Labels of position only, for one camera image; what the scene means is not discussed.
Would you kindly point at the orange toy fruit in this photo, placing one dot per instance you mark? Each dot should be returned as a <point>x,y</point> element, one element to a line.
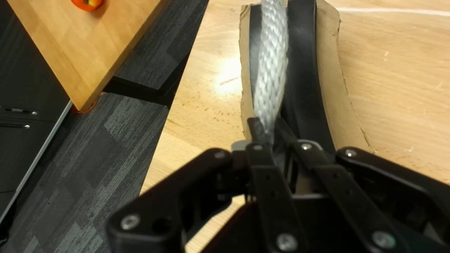
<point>87,4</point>

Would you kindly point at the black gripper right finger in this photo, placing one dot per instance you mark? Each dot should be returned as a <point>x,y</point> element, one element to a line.
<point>338,187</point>

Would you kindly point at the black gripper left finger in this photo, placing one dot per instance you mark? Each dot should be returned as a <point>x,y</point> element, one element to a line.
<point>268,187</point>

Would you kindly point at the dark drawer cabinet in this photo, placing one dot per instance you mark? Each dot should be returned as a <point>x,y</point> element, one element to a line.
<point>19,155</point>

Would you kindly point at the wooden desk with orange fruit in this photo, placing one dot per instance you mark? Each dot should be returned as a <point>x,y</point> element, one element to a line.
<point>85,42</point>

